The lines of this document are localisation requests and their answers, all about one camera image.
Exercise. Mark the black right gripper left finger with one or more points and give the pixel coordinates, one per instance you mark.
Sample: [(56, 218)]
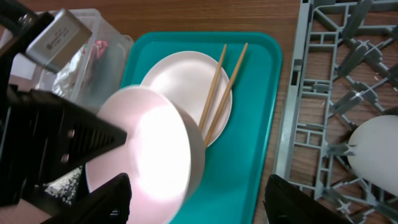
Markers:
[(107, 204)]

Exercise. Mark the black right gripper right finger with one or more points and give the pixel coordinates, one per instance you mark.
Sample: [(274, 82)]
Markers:
[(285, 204)]

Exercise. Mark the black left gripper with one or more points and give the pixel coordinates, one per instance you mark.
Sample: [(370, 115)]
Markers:
[(65, 135)]

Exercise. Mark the white napkin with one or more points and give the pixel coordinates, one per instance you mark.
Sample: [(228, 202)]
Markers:
[(69, 81)]

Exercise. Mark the pink bowl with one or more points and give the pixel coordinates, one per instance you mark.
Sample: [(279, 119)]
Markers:
[(164, 154)]

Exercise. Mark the red snack wrapper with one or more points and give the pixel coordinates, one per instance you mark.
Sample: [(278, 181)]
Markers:
[(99, 47)]

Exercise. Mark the cream white cup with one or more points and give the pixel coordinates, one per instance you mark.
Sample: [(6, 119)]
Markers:
[(375, 152)]

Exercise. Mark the pink plate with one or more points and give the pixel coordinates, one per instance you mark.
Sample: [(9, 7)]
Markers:
[(185, 79)]

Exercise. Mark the wooden chopstick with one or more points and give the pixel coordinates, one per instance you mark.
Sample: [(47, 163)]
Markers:
[(212, 89), (225, 96)]

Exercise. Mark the grey dishwasher rack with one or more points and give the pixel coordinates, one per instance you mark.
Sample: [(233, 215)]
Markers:
[(343, 73)]

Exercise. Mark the spilled white rice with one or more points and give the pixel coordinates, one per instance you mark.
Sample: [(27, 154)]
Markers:
[(65, 187)]

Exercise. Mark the teal plastic tray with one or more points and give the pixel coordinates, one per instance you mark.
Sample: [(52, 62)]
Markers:
[(234, 162)]

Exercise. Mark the clear plastic bin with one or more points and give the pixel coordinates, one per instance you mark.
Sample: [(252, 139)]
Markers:
[(106, 74)]

